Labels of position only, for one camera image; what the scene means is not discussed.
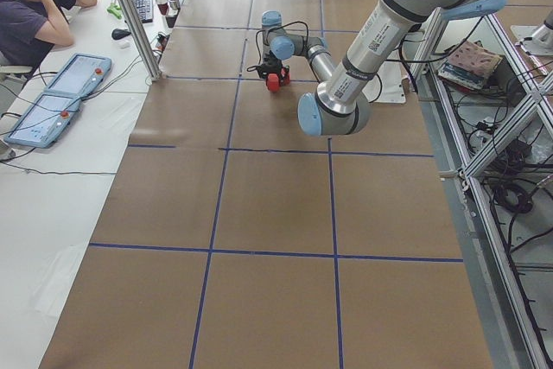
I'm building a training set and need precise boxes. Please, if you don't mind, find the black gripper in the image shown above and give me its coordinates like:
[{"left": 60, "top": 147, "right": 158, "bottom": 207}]
[{"left": 257, "top": 52, "right": 288, "bottom": 79}]

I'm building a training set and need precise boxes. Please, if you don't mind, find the red cube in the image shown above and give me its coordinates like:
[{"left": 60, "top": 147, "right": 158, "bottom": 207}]
[
  {"left": 266, "top": 73, "right": 281, "bottom": 92},
  {"left": 280, "top": 67, "right": 290, "bottom": 86}
]

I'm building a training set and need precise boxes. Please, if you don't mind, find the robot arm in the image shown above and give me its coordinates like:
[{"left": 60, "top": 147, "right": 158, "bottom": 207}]
[
  {"left": 511, "top": 11, "right": 552, "bottom": 56},
  {"left": 256, "top": 0, "right": 506, "bottom": 136}
]

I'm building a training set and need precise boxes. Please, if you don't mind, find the metal cup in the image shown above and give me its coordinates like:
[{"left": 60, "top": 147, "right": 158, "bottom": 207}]
[{"left": 168, "top": 0, "right": 181, "bottom": 13}]

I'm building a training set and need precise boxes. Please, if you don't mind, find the black computer mouse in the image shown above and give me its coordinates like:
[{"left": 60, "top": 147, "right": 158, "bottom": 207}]
[{"left": 111, "top": 29, "right": 130, "bottom": 41}]

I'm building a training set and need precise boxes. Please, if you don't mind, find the green tool on desk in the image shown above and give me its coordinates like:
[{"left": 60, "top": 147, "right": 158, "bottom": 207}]
[{"left": 106, "top": 3, "right": 123, "bottom": 20}]

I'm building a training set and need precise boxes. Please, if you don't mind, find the brown paper table cover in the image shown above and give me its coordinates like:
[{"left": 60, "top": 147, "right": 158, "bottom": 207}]
[{"left": 38, "top": 0, "right": 553, "bottom": 369}]

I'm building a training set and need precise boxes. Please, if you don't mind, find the upper teach pendant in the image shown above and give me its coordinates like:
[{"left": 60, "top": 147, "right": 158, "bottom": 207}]
[{"left": 44, "top": 54, "right": 112, "bottom": 99}]

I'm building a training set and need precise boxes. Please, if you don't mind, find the teach pendant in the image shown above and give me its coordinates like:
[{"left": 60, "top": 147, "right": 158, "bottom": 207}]
[
  {"left": 44, "top": 54, "right": 112, "bottom": 99},
  {"left": 5, "top": 92, "right": 81, "bottom": 149}
]

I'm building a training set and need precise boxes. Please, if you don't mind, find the stack of books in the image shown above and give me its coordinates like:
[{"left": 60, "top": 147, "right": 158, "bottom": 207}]
[{"left": 437, "top": 41, "right": 503, "bottom": 91}]

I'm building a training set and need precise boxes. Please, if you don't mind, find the lower teach pendant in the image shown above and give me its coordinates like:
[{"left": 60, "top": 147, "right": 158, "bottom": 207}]
[{"left": 5, "top": 92, "right": 81, "bottom": 149}]

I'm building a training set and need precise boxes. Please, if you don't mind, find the seated person dark shirt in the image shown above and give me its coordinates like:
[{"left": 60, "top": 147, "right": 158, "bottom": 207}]
[{"left": 1, "top": 0, "right": 97, "bottom": 71}]

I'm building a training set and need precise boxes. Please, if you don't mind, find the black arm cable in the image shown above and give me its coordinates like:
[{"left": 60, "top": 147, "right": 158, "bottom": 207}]
[{"left": 245, "top": 21, "right": 310, "bottom": 74}]

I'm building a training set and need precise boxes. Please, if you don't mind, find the aluminium frame post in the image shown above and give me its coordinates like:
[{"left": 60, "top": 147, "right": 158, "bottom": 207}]
[{"left": 118, "top": 0, "right": 162, "bottom": 81}]

